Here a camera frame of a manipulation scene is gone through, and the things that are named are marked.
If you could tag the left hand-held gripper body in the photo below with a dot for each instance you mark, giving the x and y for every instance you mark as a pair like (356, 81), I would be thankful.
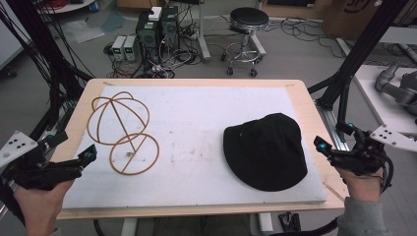
(23, 170)

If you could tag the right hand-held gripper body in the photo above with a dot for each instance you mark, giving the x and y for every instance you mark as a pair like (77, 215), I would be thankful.
(364, 157)

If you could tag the wooden hoop hat stand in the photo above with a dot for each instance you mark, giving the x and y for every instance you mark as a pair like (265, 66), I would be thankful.
(122, 126)

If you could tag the black cap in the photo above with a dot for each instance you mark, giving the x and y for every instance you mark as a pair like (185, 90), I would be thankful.
(265, 154)

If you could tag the person's right hand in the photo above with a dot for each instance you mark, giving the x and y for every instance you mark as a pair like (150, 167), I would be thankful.
(362, 187)

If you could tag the person's left hand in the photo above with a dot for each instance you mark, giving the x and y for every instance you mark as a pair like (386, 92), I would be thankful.
(41, 209)

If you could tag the white side table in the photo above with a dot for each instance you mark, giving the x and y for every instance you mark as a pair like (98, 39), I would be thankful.
(377, 98)

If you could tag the white table leg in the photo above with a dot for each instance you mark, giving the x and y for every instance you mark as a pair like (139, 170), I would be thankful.
(265, 223)
(129, 227)

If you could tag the black floor device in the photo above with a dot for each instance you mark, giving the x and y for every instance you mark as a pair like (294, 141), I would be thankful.
(289, 223)

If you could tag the white foam board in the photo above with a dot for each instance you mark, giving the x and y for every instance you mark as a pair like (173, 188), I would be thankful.
(193, 131)

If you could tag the grey power supply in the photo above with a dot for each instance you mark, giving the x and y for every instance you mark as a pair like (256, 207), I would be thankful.
(118, 48)
(130, 48)

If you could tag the cardboard box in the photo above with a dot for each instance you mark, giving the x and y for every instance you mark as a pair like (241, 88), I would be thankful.
(347, 16)

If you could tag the white paper sheet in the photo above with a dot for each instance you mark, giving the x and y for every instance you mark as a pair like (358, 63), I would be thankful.
(82, 31)

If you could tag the white panel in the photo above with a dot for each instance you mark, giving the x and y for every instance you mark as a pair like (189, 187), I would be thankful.
(8, 36)

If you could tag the grey-blue sheet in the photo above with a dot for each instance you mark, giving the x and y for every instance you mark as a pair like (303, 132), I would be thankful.
(114, 21)

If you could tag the white round table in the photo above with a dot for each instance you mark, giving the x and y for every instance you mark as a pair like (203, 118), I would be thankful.
(70, 6)

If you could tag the black computer tower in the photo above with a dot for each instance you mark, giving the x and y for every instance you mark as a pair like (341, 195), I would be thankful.
(147, 36)
(169, 28)

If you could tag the blue tape roll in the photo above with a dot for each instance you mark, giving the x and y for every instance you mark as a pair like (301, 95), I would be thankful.
(94, 6)

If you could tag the black round stool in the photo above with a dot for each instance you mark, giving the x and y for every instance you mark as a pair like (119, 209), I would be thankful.
(249, 19)

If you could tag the white box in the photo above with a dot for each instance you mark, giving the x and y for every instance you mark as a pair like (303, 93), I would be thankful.
(155, 13)

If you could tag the white metal stand leg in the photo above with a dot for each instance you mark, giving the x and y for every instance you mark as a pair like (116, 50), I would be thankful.
(204, 36)

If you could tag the aluminium rail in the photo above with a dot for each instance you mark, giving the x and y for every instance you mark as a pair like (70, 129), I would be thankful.
(332, 128)

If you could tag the black metal frame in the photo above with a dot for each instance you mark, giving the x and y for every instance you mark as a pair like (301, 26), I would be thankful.
(42, 55)
(357, 55)

